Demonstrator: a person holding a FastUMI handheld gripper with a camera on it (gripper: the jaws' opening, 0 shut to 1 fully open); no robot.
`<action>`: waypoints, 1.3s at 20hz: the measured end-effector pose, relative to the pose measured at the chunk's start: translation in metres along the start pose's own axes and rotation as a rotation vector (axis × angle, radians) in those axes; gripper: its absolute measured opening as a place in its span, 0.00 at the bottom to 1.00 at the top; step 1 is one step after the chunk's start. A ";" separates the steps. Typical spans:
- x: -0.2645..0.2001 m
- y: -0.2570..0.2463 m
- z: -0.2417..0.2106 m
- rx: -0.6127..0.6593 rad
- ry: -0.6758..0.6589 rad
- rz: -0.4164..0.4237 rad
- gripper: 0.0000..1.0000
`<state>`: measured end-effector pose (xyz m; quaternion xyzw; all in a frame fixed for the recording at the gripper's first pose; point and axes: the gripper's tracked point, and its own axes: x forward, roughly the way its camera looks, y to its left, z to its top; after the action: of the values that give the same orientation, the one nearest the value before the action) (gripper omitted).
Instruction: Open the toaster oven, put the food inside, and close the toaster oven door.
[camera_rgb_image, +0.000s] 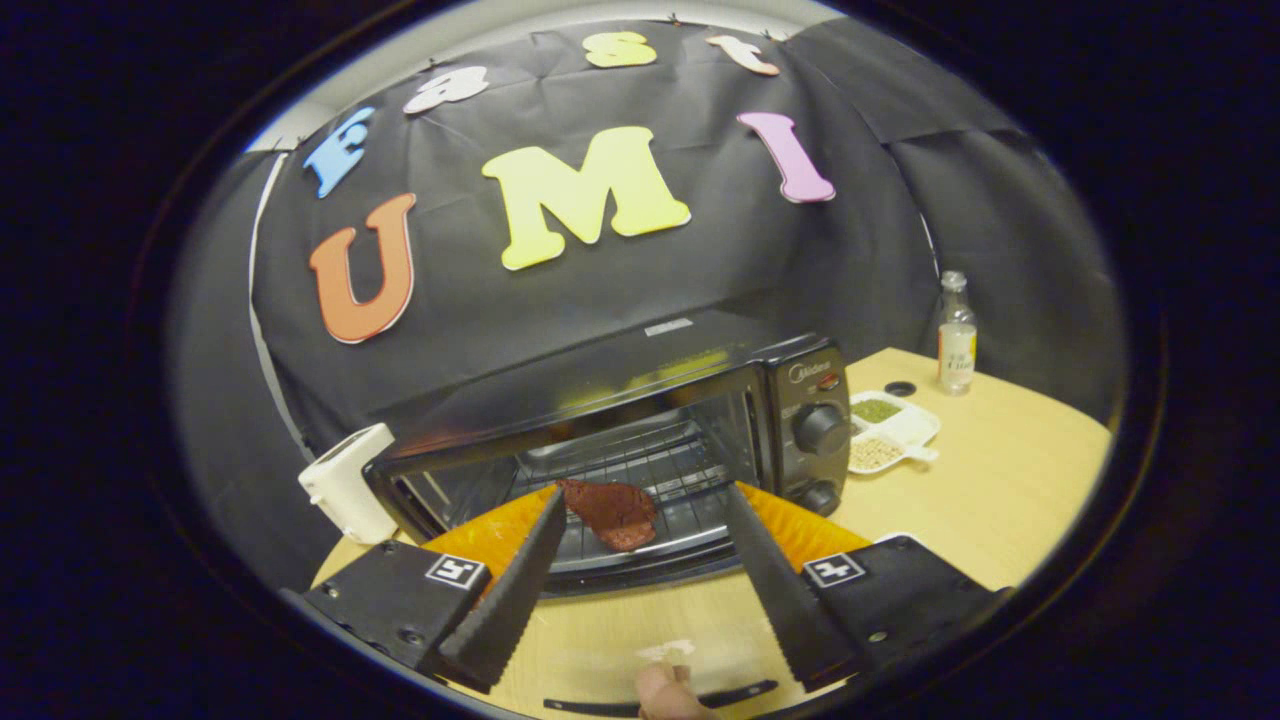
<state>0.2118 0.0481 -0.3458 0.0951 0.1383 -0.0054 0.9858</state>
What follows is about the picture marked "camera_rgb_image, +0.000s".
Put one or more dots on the brown meat piece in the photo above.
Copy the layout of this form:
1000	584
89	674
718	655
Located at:
620	515

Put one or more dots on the black round table grommet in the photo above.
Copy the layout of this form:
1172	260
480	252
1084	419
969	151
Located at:
900	388

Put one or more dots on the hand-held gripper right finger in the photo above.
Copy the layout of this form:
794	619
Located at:
780	590

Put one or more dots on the black toaster oven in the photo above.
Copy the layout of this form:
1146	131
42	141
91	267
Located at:
800	400

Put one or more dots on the white bread toaster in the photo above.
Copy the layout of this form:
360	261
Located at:
345	485

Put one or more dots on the white divided tray with beans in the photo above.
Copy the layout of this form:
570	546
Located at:
905	430

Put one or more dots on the clear glass bottle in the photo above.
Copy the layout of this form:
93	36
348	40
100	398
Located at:
957	345

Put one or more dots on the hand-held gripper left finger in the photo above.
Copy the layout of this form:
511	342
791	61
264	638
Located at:
515	595

